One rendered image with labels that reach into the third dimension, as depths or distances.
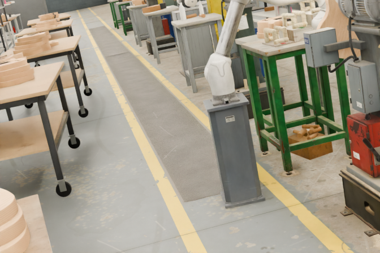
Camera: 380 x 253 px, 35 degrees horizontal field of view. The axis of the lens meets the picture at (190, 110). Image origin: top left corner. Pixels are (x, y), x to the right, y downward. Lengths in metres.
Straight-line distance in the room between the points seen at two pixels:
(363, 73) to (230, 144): 1.07
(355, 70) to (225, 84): 0.94
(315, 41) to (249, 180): 1.11
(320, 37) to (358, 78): 0.33
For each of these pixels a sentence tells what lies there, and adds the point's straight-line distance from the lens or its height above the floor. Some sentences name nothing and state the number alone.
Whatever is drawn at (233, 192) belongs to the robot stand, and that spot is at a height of 0.10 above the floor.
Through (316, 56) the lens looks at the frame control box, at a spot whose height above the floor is 0.98.
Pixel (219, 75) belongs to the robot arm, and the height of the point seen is 0.89.
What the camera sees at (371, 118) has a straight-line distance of 3.45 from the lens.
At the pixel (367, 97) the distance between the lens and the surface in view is 3.38.
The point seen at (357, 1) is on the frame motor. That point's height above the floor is 1.26.
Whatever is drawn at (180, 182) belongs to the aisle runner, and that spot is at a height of 0.00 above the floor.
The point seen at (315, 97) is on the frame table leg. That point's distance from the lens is 5.01.
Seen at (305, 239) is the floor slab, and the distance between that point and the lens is 3.55.
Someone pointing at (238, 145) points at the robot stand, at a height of 0.41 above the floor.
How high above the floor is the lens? 1.63
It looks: 14 degrees down
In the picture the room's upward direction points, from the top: 11 degrees counter-clockwise
